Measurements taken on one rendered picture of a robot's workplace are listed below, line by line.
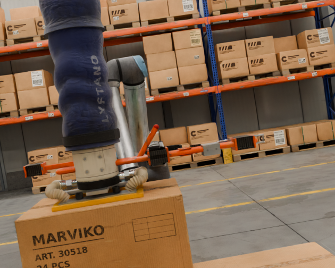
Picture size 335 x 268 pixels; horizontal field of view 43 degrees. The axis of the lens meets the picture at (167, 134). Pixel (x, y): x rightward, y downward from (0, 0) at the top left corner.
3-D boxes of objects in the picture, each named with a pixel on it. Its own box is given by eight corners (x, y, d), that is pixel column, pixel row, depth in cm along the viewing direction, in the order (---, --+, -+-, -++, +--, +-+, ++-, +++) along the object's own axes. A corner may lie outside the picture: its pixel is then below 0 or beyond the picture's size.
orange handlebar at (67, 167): (27, 182, 166) (26, 173, 166) (44, 172, 197) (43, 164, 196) (259, 144, 172) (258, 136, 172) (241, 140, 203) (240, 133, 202)
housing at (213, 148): (204, 156, 171) (202, 145, 170) (201, 155, 177) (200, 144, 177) (221, 153, 171) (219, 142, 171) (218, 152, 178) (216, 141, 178)
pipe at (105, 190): (51, 201, 158) (48, 186, 158) (62, 190, 183) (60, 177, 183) (142, 186, 160) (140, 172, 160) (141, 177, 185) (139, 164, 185)
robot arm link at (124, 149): (91, 59, 210) (124, 192, 194) (116, 54, 213) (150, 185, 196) (91, 69, 221) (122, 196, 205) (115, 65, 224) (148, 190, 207)
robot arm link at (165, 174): (147, 189, 208) (142, 164, 207) (170, 183, 210) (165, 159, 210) (151, 191, 199) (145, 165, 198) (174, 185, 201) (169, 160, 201)
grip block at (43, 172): (24, 177, 191) (23, 166, 190) (29, 175, 199) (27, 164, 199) (43, 174, 191) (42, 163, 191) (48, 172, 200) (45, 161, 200)
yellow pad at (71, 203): (51, 212, 156) (49, 199, 156) (56, 207, 166) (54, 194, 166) (143, 197, 158) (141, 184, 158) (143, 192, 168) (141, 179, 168)
